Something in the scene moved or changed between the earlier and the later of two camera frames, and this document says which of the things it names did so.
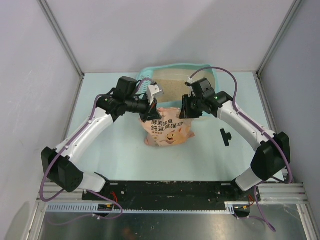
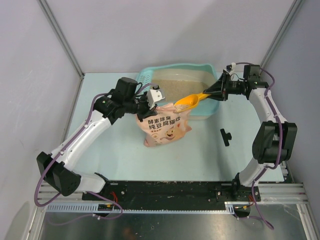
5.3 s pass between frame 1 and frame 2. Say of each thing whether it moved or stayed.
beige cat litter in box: stayed
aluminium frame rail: stayed
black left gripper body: stayed
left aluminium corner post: stayed
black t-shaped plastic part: stayed
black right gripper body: moved
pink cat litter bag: moved
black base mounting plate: stayed
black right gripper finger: moved
